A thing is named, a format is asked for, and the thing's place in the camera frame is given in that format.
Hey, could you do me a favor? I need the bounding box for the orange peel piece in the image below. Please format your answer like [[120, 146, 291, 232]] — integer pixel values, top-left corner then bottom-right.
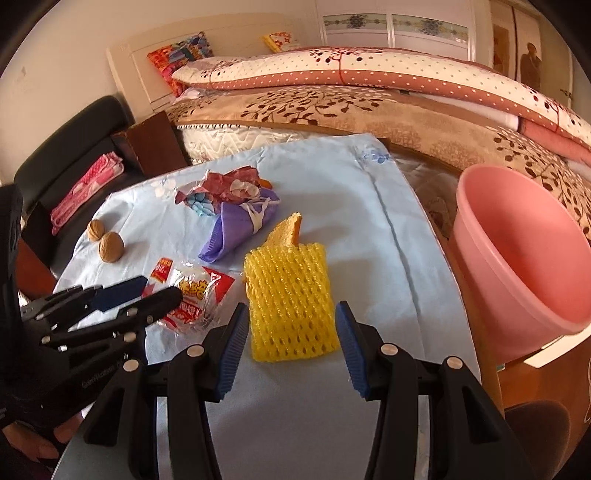
[[264, 212, 303, 247]]

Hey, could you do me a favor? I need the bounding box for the left hand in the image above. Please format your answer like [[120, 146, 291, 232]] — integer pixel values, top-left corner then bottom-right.
[[2, 413, 83, 461]]

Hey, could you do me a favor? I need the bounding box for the red white snack bag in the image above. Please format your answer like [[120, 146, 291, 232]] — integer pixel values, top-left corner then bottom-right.
[[142, 257, 238, 334]]

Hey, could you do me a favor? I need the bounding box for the walnut near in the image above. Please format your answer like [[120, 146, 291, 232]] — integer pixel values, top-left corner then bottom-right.
[[98, 232, 124, 263]]

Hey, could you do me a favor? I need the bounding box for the walnut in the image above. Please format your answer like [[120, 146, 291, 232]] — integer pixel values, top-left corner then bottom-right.
[[86, 219, 106, 242], [98, 232, 124, 263]]

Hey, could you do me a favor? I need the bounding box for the light blue tablecloth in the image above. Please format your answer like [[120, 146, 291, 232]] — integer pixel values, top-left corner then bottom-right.
[[57, 134, 478, 479]]

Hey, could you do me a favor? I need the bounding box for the walnut far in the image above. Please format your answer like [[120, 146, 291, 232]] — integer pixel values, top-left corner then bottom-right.
[[86, 219, 106, 242]]

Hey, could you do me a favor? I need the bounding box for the crumpled red white wrapper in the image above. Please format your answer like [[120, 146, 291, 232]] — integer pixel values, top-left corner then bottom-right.
[[174, 166, 273, 216]]

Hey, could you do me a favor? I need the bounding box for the pink folded cloth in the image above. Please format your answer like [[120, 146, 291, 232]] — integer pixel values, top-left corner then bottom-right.
[[50, 151, 124, 236]]

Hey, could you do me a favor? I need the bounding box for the dark wooden nightstand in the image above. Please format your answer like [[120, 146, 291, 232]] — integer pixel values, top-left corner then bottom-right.
[[112, 111, 189, 178]]

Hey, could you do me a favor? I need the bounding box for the black leather chair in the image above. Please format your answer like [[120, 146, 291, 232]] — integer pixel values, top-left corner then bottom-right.
[[14, 96, 144, 277]]

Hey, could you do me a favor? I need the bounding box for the pink plastic basin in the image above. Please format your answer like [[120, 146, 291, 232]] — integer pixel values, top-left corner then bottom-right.
[[450, 165, 590, 364]]

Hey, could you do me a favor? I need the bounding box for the cream bed headboard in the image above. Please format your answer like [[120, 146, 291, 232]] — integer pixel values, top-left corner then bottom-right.
[[106, 13, 321, 122]]

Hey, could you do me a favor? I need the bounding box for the brown leaf pattern blanket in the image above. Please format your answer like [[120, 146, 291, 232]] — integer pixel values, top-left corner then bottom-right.
[[166, 86, 590, 235]]

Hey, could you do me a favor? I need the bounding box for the colourful patterned pillow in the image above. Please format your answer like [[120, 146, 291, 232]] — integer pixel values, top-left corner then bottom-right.
[[146, 32, 213, 97]]

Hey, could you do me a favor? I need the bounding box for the polka dot folded quilt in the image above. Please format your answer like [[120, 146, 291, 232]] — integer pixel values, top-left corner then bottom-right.
[[172, 47, 590, 165]]

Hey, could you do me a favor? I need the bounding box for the yellow red pillow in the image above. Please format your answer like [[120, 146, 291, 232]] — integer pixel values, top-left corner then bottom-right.
[[263, 31, 301, 53]]

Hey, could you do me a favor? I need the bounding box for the white wardrobe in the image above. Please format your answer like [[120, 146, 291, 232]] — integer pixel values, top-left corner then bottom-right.
[[315, 0, 493, 67]]

